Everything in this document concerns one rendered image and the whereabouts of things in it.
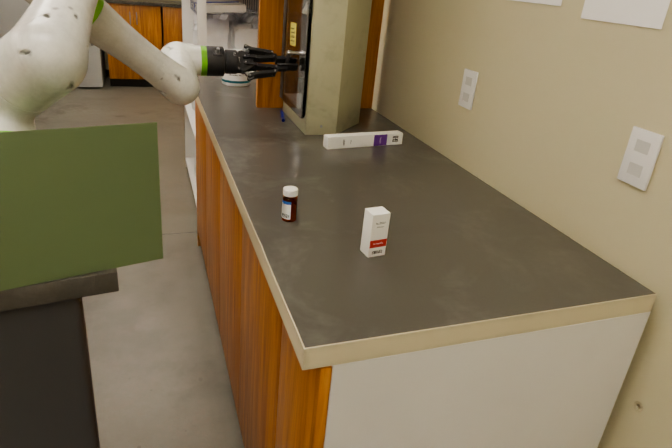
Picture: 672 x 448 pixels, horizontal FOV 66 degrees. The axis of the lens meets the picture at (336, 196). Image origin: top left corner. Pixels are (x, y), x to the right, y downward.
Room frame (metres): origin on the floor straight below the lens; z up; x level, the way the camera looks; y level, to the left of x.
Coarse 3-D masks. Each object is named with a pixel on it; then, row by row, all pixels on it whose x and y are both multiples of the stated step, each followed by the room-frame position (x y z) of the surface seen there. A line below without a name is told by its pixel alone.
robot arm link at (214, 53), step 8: (208, 48) 1.63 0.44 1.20; (216, 48) 1.64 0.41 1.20; (208, 56) 1.61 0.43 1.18; (216, 56) 1.62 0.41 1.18; (224, 56) 1.63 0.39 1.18; (208, 64) 1.61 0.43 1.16; (216, 64) 1.62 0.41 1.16; (224, 64) 1.63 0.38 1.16; (208, 72) 1.62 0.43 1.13; (216, 72) 1.63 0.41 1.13; (224, 72) 1.64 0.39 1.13
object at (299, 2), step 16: (288, 0) 1.93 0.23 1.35; (304, 0) 1.74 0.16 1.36; (288, 16) 1.92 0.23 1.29; (304, 16) 1.73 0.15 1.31; (288, 32) 1.91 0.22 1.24; (304, 32) 1.72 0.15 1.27; (288, 48) 1.90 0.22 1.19; (304, 48) 1.70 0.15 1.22; (304, 64) 1.69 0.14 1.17; (288, 80) 1.87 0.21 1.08; (304, 80) 1.69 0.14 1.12; (288, 96) 1.86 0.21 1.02; (304, 96) 1.69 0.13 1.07; (304, 112) 1.69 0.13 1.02
